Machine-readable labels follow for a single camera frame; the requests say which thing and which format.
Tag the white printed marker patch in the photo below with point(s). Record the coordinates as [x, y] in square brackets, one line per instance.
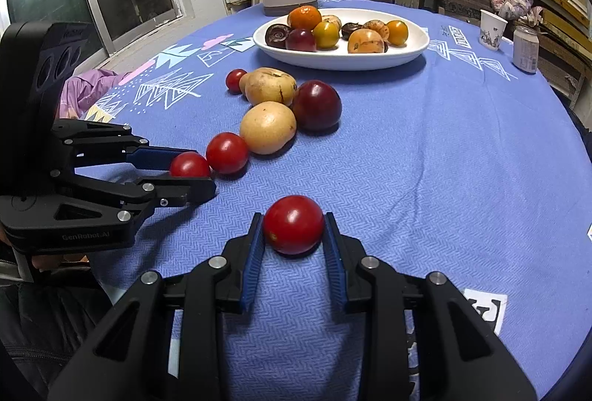
[483, 308]

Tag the white oval plate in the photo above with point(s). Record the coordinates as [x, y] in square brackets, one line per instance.
[342, 61]

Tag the person's dark clothing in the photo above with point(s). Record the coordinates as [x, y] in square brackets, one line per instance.
[41, 336]

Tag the pink cloth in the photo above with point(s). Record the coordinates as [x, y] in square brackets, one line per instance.
[88, 91]

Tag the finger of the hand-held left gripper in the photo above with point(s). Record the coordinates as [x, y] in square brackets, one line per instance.
[152, 157]
[185, 193]

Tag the large yellow-orange fruit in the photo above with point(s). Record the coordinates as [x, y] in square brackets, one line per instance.
[365, 42]

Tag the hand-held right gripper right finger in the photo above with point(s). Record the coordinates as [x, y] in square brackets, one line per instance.
[335, 267]

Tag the orange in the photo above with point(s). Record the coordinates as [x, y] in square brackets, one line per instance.
[304, 17]

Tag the small glass jar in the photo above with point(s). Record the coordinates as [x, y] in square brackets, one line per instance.
[526, 52]

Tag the speckled orange fruit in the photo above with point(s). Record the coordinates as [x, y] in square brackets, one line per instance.
[377, 26]

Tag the white paper cup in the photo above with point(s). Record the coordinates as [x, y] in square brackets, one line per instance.
[491, 31]

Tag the yellow tomato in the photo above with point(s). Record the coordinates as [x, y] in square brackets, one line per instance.
[326, 35]

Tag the small cherry tomato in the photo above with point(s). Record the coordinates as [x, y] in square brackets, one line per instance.
[235, 80]

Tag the person's left hand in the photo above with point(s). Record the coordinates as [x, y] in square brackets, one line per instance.
[58, 262]

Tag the pink floral plastic bag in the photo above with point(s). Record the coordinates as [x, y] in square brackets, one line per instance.
[515, 3]

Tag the dark red plum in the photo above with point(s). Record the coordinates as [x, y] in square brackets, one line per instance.
[317, 106]
[300, 41]

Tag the small orange fruit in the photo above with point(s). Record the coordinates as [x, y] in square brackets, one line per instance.
[397, 32]

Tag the pale yellow round fruit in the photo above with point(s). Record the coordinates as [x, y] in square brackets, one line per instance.
[270, 86]
[268, 128]

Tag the red tomato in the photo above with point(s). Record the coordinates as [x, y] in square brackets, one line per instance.
[226, 153]
[189, 165]
[293, 225]

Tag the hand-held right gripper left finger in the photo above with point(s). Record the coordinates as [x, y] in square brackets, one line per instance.
[253, 267]

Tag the peeled beige water chestnut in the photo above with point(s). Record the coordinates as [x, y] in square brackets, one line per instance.
[334, 20]

